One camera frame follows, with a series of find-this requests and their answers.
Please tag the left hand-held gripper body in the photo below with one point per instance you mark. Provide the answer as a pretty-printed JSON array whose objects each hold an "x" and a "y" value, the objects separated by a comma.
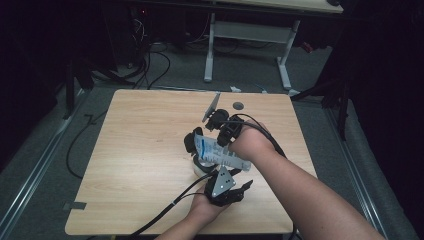
[{"x": 221, "y": 186}]

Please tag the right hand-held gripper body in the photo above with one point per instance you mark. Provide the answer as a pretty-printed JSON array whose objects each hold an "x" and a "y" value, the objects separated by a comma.
[{"x": 233, "y": 125}]

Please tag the white and blue milk carton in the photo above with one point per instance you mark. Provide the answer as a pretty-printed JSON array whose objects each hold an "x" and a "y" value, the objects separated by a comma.
[{"x": 216, "y": 155}]

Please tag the glass jar with black lid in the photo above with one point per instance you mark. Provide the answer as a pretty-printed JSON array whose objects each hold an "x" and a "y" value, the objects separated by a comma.
[{"x": 190, "y": 141}]

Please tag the person's right hand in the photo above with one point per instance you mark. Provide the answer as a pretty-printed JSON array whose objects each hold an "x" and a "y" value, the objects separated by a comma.
[{"x": 253, "y": 143}]

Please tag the person's left hand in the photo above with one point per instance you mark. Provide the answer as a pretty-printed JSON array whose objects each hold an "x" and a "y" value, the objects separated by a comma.
[{"x": 206, "y": 210}]

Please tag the round grey table grommet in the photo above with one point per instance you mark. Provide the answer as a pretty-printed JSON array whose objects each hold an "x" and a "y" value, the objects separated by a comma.
[{"x": 238, "y": 105}]

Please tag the small white floor object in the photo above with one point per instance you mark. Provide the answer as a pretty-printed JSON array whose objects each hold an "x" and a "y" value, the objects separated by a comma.
[{"x": 235, "y": 89}]

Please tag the white-framed desk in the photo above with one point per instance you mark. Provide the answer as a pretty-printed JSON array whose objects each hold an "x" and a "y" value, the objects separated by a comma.
[{"x": 253, "y": 31}]

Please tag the small red object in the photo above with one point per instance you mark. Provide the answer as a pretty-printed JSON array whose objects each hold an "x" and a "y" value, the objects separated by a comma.
[{"x": 307, "y": 47}]

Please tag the black stand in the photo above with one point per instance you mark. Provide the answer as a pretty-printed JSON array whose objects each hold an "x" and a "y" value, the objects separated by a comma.
[
  {"x": 69, "y": 90},
  {"x": 342, "y": 110}
]

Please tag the dark equipment with red light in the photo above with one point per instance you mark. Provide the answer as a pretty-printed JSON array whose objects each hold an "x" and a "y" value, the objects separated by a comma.
[{"x": 140, "y": 30}]

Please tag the grey tape strip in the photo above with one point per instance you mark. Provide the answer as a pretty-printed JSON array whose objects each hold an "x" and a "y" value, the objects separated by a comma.
[{"x": 75, "y": 206}]

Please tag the metal floor rail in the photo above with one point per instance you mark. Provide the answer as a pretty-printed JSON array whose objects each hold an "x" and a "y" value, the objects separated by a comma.
[
  {"x": 36, "y": 166},
  {"x": 353, "y": 160}
]

